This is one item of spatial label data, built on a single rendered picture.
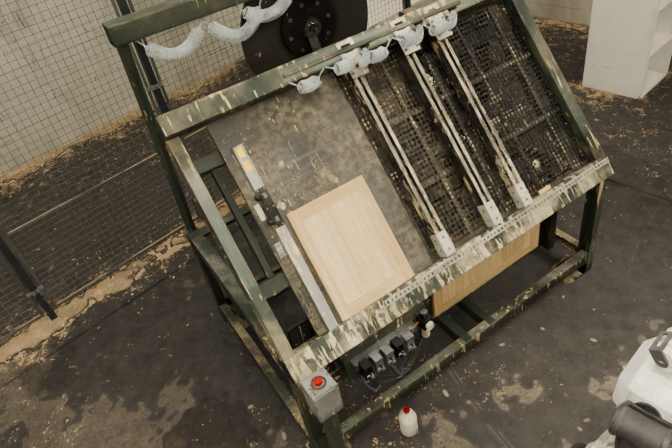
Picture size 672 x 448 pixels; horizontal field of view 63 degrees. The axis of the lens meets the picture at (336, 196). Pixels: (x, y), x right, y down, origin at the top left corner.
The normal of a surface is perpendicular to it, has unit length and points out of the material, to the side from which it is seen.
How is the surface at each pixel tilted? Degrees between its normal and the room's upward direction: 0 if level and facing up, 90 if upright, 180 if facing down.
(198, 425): 0
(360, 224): 50
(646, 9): 90
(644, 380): 0
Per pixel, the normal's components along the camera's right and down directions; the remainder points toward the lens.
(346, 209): 0.33, -0.16
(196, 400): -0.15, -0.78
